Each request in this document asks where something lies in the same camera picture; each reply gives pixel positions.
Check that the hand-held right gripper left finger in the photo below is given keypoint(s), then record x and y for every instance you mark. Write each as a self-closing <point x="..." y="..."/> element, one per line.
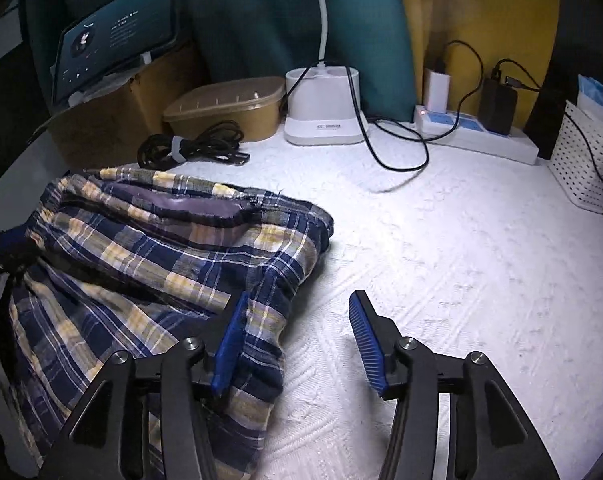
<point x="231" y="345"/>

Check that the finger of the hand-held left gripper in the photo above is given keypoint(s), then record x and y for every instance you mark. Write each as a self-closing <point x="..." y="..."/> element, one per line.
<point x="11" y="243"/>

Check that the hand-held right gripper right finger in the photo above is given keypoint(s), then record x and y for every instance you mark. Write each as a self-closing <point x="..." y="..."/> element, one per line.
<point x="366" y="345"/>

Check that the blue yellow plaid pants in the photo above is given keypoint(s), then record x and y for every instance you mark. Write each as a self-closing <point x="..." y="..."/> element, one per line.
<point x="131" y="260"/>

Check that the brown cardboard box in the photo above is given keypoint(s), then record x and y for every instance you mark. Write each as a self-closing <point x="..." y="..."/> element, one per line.
<point x="116" y="125"/>

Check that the white tablet stand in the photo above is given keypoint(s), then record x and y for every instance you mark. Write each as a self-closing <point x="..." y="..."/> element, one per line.
<point x="145" y="58"/>

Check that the tablet with lit screen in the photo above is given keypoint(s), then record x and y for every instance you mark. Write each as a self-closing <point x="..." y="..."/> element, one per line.
<point x="116" y="35"/>

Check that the white power strip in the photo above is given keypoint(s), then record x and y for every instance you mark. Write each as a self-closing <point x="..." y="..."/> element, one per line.
<point x="481" y="140"/>

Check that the brown lidded food container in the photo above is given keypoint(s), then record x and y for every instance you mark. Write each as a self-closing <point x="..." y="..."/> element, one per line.
<point x="221" y="110"/>

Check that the white desk lamp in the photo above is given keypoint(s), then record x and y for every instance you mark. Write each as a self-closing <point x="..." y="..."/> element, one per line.
<point x="321" y="110"/>

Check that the white plug charger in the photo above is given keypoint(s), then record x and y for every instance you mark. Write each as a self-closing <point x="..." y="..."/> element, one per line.
<point x="437" y="91"/>

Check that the black power adapter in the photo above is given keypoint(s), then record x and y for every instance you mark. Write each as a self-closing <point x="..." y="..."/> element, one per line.
<point x="496" y="107"/>

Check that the white perforated plastic basket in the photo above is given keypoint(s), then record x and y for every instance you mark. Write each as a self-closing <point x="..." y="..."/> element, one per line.
<point x="581" y="170"/>

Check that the dark window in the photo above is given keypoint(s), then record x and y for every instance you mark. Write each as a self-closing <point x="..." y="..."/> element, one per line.
<point x="551" y="85"/>

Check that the teal curtain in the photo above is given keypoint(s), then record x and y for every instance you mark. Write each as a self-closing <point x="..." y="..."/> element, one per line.
<point x="256" y="20"/>

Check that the blue tissue packet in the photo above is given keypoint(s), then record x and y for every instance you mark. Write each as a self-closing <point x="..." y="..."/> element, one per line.
<point x="594" y="92"/>

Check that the yellow curtain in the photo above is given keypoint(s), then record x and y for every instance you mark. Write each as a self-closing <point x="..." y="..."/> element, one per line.
<point x="481" y="10"/>

